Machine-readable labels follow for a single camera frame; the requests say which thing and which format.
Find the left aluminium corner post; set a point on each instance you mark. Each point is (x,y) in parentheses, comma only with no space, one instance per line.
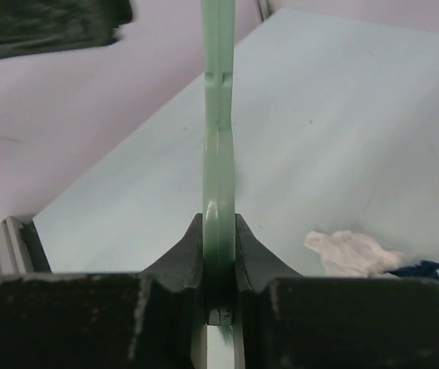
(21,249)

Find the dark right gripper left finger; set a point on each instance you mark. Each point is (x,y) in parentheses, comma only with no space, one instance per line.
(149,319)

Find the green hand brush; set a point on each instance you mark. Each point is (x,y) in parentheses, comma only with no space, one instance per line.
(43,26)

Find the blue and white paper pile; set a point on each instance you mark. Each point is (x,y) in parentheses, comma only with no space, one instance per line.
(424,269)

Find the green plastic dustpan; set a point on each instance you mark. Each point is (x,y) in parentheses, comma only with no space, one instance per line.
(219,176)

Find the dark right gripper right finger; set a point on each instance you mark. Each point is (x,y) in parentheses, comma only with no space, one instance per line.
(284,319)

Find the white paper scrap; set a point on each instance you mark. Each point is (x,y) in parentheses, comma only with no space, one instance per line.
(353,255)

